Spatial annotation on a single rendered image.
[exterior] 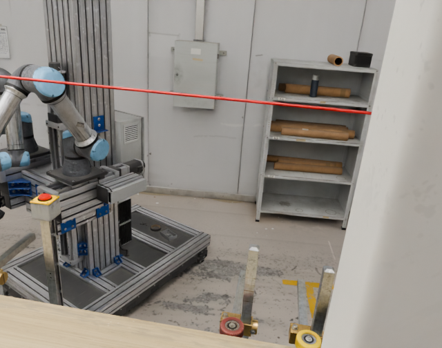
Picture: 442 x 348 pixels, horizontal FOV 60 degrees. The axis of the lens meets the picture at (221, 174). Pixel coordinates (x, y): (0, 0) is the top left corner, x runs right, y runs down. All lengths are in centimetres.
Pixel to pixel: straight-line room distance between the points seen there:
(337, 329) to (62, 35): 221
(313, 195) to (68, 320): 329
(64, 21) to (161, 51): 182
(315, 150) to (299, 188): 46
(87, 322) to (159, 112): 295
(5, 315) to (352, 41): 348
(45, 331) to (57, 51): 149
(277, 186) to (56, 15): 278
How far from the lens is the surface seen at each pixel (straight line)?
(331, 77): 396
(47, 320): 143
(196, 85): 370
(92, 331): 136
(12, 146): 214
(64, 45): 229
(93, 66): 230
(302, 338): 137
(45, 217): 146
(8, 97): 186
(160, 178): 428
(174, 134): 408
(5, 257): 187
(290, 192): 424
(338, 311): 17
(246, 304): 141
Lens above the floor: 183
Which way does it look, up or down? 22 degrees down
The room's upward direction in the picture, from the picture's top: 4 degrees clockwise
